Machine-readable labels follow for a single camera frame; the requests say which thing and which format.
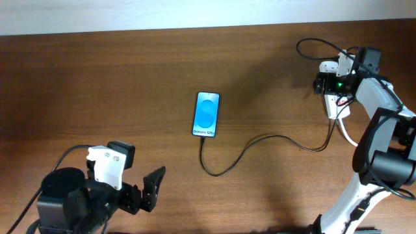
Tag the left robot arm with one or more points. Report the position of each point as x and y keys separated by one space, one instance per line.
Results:
x=74 y=202

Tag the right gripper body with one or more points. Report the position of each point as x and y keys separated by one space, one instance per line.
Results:
x=320 y=84

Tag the white power strip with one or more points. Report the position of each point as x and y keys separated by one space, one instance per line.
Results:
x=334 y=107

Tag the blue Samsung smartphone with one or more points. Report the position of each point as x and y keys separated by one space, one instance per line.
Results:
x=206 y=114

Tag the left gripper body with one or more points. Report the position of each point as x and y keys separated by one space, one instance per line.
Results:
x=132 y=197

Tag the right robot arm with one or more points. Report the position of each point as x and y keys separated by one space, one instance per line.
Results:
x=384 y=158

